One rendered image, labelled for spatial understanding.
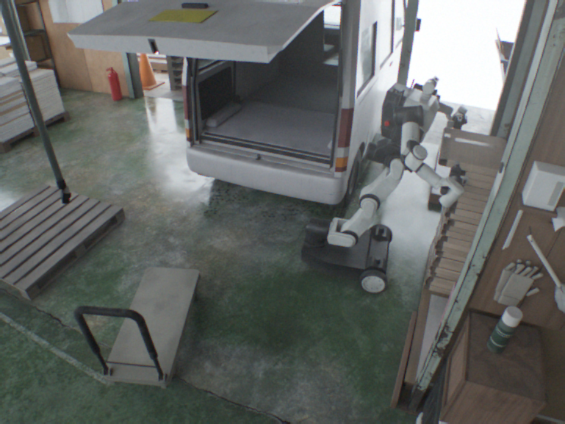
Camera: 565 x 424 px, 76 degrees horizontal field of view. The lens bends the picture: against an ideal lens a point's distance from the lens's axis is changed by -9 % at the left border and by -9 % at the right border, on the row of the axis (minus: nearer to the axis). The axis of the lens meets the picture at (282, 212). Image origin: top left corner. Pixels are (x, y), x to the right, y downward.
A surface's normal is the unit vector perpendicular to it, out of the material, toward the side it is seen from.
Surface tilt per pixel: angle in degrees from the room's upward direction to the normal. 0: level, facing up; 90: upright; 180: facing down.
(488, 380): 0
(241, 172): 88
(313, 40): 93
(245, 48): 106
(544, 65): 90
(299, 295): 0
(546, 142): 90
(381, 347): 0
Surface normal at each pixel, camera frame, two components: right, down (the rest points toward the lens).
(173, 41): -0.37, 0.75
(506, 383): 0.00, -0.81
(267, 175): -0.37, 0.50
